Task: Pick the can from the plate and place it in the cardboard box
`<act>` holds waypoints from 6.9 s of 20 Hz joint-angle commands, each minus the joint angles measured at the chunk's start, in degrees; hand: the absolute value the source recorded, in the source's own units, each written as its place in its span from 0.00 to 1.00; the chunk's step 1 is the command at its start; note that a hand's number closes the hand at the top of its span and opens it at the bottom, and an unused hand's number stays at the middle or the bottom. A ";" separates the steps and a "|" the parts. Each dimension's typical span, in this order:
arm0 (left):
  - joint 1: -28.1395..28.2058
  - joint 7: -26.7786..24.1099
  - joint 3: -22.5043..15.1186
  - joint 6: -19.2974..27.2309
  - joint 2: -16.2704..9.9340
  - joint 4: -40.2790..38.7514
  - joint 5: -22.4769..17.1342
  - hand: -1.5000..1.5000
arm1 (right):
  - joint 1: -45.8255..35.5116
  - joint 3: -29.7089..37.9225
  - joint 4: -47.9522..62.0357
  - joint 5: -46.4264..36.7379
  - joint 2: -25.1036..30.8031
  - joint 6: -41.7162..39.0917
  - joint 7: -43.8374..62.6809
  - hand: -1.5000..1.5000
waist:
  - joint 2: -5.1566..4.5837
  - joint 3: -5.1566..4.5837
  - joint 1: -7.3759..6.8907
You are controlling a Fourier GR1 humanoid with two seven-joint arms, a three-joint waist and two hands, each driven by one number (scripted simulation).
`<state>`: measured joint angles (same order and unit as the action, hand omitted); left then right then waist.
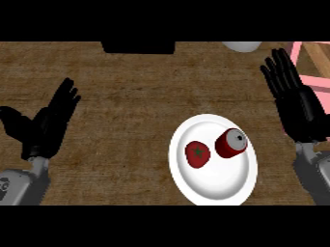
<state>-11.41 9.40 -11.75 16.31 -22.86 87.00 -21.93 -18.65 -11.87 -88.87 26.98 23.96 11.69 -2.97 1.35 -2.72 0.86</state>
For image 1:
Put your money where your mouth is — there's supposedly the red tomato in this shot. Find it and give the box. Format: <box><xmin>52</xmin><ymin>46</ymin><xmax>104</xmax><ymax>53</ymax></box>
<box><xmin>184</xmin><ymin>140</ymin><xmax>212</xmax><ymax>169</ymax></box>

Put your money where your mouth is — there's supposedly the white bowl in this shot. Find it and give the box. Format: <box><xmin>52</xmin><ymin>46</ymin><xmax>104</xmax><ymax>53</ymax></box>
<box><xmin>220</xmin><ymin>41</ymin><xmax>263</xmax><ymax>53</ymax></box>

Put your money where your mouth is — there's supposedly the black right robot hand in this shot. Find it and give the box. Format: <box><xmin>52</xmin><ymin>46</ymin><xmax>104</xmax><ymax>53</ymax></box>
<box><xmin>259</xmin><ymin>47</ymin><xmax>330</xmax><ymax>144</ymax></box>

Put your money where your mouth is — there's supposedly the red can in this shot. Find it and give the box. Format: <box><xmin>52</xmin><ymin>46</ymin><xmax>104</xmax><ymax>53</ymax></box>
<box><xmin>213</xmin><ymin>127</ymin><xmax>248</xmax><ymax>159</ymax></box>

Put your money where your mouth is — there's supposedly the white plate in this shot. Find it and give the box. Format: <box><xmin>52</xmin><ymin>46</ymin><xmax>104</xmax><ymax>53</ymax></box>
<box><xmin>167</xmin><ymin>113</ymin><xmax>259</xmax><ymax>206</ymax></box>

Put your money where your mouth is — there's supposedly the black appliance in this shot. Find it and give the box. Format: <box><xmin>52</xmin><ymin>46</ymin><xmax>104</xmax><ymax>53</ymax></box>
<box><xmin>99</xmin><ymin>41</ymin><xmax>176</xmax><ymax>54</ymax></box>

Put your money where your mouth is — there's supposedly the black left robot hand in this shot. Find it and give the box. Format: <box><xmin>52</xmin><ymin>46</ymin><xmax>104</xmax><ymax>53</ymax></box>
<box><xmin>0</xmin><ymin>77</ymin><xmax>82</xmax><ymax>162</ymax></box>

